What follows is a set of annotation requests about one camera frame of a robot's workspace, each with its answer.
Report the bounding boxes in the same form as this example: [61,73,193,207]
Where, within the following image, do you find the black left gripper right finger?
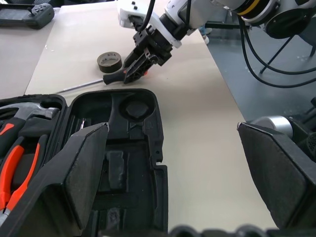
[237,121,316,232]

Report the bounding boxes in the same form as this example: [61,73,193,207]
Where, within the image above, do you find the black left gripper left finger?
[0,122,110,237]

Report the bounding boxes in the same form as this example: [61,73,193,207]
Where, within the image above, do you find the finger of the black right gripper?
[123,53,158,84]
[122,47,147,72]

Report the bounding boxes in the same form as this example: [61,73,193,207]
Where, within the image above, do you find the black tape roll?
[96,51,123,74]

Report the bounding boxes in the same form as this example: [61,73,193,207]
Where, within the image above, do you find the black orange handled screwdriver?
[56,69,149,94]

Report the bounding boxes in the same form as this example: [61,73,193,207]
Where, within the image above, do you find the black plastic tool case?
[0,88,169,237]

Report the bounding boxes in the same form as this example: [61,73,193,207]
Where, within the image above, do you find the dark grey handheld controller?
[0,0,55,30]

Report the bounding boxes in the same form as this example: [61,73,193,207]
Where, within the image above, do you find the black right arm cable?
[136,0,316,87]

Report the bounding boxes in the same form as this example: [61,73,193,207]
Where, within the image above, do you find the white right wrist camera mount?
[117,0,183,49]

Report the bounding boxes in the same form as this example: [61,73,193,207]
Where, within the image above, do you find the orange handled pliers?
[0,142,40,224]

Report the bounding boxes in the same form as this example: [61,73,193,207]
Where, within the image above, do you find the steel hammer black orange handle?
[0,102,62,139]

